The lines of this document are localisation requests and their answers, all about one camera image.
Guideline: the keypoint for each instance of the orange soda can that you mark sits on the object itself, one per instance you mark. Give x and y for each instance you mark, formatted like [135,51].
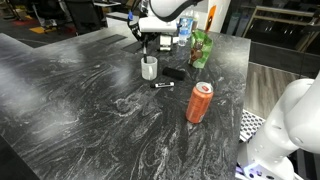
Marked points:
[199,104]

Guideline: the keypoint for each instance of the perforated metal plate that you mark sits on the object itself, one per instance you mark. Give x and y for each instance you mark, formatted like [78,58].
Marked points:
[250,126]

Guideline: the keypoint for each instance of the clear plastic water bottle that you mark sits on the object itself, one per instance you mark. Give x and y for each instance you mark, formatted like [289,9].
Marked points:
[184,30]

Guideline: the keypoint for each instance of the wooden frame rack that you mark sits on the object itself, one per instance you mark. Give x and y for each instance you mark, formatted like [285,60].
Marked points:
[283,20]

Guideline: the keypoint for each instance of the black and white marker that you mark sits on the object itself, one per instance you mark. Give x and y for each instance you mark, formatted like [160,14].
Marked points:
[162,85]

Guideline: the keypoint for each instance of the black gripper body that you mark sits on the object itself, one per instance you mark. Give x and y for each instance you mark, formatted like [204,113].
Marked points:
[137,30]

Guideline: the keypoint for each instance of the green snack bag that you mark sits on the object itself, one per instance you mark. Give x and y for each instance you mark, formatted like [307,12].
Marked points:
[200,50]

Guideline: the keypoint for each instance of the black whiteboard eraser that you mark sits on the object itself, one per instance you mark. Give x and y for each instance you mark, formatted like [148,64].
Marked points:
[173,73]

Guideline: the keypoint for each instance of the white ceramic mug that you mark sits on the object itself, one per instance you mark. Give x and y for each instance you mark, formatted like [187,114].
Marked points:
[149,69]

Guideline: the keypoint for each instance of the thin black mat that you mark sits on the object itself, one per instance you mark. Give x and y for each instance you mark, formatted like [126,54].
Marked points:
[132,47]
[111,39]

